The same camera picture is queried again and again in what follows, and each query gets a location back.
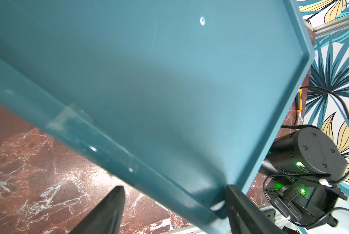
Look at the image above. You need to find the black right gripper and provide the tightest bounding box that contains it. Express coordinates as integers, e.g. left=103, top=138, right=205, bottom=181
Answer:
left=264, top=175, right=348, bottom=229

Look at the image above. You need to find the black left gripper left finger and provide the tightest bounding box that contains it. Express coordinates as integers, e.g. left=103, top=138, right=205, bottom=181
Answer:
left=69, top=186, right=125, bottom=234

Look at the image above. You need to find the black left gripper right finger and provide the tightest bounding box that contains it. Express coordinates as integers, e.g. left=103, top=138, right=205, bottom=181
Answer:
left=225, top=185, right=284, bottom=234

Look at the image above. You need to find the teal drawer cabinet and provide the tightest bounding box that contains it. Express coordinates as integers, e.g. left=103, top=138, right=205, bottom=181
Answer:
left=0, top=1, right=314, bottom=234

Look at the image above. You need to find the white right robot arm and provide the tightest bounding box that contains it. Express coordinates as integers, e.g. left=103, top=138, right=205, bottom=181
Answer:
left=259, top=127, right=348, bottom=229

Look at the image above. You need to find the orange adjustable wrench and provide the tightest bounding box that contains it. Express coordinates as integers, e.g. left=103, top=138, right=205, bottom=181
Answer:
left=295, top=89, right=304, bottom=125

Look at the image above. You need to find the aluminium corner post right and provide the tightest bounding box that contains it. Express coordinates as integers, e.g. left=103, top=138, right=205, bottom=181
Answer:
left=305, top=15, right=349, bottom=39

